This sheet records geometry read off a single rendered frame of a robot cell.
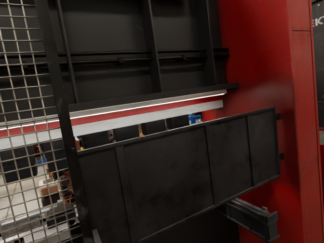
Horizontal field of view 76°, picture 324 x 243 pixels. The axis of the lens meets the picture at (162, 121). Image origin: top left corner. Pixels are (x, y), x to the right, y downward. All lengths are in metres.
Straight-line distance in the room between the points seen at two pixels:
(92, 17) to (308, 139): 1.46
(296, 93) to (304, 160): 0.42
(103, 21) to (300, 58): 1.15
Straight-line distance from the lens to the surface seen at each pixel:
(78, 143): 2.07
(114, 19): 1.36
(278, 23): 1.46
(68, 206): 1.17
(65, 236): 1.01
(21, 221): 1.41
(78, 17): 1.32
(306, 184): 1.60
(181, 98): 1.26
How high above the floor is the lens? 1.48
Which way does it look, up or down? 6 degrees down
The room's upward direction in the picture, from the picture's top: 8 degrees counter-clockwise
